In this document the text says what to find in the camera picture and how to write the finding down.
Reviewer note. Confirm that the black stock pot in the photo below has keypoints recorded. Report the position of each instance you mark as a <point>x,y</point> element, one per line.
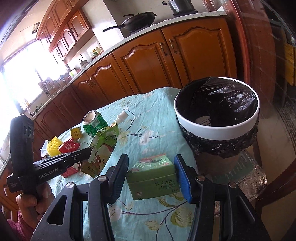
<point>180,6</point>

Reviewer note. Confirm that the black trash bag liner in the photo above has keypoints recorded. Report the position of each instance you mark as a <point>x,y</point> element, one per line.
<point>223,149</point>

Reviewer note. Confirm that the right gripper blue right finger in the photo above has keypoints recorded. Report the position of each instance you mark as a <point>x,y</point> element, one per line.
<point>238,218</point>

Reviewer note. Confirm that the green milk carton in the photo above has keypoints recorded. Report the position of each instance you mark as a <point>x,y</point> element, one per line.
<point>152,177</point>

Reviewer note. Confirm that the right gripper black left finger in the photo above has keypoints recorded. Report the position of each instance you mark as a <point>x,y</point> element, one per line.
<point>63,220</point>

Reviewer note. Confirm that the white foam block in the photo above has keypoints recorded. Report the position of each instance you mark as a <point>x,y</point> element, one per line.
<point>121,117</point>

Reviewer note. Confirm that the red chip bag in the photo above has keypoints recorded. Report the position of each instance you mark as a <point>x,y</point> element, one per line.
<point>70,145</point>

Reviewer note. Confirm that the wooden upper kitchen cabinets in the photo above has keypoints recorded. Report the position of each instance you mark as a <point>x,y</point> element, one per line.
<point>65,29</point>

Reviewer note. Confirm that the green gold snack pouch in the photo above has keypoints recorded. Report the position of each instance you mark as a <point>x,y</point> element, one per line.
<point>102,146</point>

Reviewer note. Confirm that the silver padded stool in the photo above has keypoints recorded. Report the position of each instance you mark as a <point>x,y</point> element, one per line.
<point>241,169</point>

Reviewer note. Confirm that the wooden kitchen cabinets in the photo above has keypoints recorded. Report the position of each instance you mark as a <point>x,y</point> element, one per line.
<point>65,29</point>
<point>169,56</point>

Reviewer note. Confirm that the wooden lower kitchen cabinets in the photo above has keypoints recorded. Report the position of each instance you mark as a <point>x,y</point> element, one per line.
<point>169,56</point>

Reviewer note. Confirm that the black wok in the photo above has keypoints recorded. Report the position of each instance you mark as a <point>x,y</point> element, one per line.
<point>135,22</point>

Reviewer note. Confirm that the person's left hand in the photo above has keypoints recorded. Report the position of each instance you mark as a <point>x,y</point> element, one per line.
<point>33,209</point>

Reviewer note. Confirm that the yellow foam fruit net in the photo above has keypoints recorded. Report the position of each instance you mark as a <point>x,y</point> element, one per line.
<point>53,146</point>

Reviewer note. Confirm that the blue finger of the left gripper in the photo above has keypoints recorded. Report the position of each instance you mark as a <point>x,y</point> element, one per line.
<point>69,155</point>

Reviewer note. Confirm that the small yellow snack packet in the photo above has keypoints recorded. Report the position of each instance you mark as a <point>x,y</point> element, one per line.
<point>76,133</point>

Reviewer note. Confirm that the white foam fruit net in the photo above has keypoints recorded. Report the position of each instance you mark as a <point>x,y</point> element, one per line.
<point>204,121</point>

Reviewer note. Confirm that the floral teal tablecloth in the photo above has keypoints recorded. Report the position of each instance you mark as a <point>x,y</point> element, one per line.
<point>151,129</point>

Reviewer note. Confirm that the condiment bottles on counter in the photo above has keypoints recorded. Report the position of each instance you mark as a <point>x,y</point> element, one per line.
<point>96,52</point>

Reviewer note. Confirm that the small metal kettle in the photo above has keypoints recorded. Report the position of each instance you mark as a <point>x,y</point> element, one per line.
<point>83,64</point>

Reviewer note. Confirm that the green soda can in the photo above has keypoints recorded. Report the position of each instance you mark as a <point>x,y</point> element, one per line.
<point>92,122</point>

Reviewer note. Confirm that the pink sleeve forearm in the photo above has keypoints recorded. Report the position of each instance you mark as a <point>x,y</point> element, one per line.
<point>23,228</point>

